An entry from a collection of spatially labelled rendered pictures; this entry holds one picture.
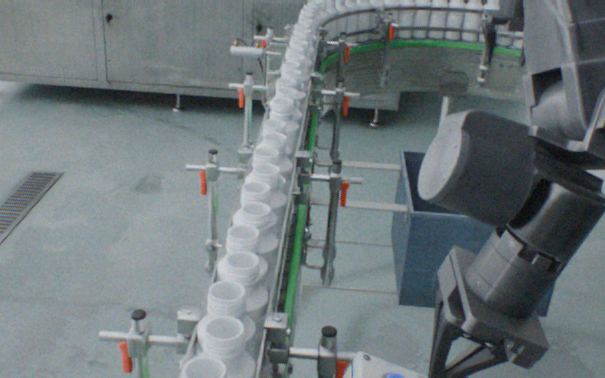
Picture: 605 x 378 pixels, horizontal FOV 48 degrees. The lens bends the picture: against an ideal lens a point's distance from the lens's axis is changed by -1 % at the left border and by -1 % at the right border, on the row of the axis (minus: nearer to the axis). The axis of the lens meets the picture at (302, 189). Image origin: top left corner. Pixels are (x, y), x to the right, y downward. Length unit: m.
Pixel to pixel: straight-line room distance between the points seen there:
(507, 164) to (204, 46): 3.90
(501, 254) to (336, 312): 2.16
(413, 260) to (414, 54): 1.19
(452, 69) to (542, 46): 1.99
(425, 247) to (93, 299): 1.64
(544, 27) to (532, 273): 0.17
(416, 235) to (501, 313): 0.86
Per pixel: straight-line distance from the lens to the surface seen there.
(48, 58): 4.64
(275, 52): 1.92
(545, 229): 0.50
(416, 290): 1.45
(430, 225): 1.37
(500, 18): 1.37
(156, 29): 4.36
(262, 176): 0.95
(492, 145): 0.48
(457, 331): 0.54
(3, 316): 2.74
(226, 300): 0.69
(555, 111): 0.53
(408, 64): 2.46
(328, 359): 0.75
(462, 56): 2.51
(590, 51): 0.51
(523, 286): 0.52
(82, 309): 2.71
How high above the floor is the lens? 1.57
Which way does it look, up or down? 26 degrees down
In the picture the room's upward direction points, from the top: 4 degrees clockwise
